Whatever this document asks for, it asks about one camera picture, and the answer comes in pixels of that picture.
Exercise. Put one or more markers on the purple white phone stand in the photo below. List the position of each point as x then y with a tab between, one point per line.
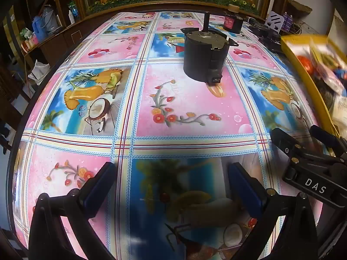
274	20

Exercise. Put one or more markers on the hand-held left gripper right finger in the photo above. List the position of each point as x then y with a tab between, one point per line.
244	192

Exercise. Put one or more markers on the yellow cardboard box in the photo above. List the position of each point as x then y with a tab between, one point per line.
295	57

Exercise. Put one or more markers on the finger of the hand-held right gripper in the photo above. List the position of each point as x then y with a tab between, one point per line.
284	143
326	140

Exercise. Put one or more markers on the tan spool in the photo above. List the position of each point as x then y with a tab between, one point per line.
233	7

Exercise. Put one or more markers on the grey kettle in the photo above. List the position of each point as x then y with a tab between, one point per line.
51	17

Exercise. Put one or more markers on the white plastic bag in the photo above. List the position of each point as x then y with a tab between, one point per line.
39	71

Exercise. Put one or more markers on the brown wall shelf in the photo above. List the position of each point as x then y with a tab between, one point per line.
301	6

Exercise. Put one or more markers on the white spray bottle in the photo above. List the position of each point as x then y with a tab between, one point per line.
72	15

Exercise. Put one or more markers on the pink box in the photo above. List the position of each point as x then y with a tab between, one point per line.
30	44

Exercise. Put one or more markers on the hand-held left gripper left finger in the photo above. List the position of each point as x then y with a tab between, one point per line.
101	187

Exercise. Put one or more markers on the large black motor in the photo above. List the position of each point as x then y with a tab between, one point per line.
200	54

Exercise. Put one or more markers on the green packet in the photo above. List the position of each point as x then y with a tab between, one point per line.
26	33

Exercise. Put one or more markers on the printed fruit flower tablecloth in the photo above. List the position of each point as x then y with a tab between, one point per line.
189	103

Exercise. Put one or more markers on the dark jar with red label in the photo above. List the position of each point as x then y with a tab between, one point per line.
232	23

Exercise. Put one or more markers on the purple spray can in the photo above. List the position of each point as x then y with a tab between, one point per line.
285	21
291	22

